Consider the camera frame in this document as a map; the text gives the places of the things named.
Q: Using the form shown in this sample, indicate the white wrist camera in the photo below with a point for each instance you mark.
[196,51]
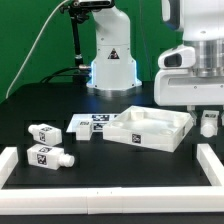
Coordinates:
[180,57]

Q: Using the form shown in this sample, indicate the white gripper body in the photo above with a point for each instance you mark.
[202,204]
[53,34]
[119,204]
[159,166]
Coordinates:
[179,87]

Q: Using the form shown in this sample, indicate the white U-shaped fence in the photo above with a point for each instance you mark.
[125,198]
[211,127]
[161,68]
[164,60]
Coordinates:
[115,200]

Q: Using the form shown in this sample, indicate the white square table top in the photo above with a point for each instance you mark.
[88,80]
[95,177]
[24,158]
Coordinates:
[149,127]

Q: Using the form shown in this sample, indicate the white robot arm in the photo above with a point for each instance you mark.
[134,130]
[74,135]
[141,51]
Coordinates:
[200,21]

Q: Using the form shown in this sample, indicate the paper sheet with tags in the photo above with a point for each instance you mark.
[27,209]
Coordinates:
[99,120]

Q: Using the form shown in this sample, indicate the black camera stand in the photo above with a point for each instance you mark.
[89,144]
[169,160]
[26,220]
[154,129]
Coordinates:
[76,33]

